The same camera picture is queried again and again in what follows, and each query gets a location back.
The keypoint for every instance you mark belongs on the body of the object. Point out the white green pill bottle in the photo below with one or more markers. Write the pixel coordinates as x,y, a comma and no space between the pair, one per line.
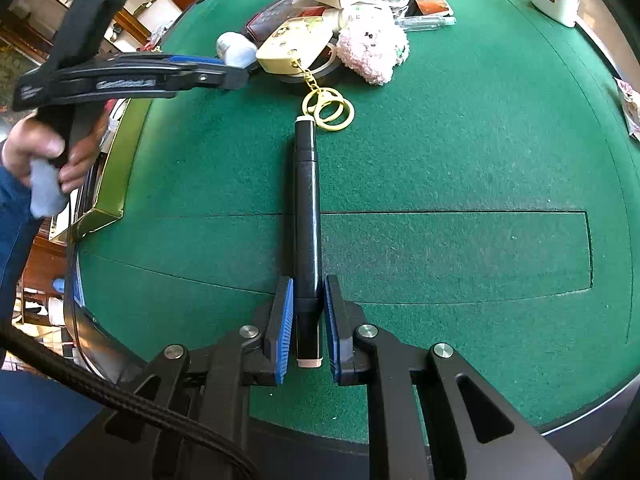
364,10

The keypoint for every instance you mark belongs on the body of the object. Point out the black tape roll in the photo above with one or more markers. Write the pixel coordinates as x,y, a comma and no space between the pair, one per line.
325,68

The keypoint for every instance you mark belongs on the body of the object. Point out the clear plastic pen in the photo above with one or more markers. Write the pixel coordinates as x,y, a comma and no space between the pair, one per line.
423,23

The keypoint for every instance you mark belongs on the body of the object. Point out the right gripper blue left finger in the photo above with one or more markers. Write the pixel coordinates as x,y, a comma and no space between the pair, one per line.
278,332

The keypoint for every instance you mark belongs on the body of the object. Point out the person's left hand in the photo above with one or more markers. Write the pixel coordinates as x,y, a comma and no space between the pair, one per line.
30,138

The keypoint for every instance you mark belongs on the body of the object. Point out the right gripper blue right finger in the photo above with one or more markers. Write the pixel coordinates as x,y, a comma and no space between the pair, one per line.
339,332

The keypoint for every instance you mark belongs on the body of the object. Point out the marker with pink cap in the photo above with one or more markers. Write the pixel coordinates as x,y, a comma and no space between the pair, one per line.
307,250

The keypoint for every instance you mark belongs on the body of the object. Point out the red grey flat box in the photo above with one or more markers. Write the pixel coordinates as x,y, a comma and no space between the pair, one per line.
266,21

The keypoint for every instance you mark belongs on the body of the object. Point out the pink plush toy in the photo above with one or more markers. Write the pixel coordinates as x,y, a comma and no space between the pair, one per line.
372,49

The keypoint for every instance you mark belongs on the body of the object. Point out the green gold storage box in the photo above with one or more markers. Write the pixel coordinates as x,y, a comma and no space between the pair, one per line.
101,200

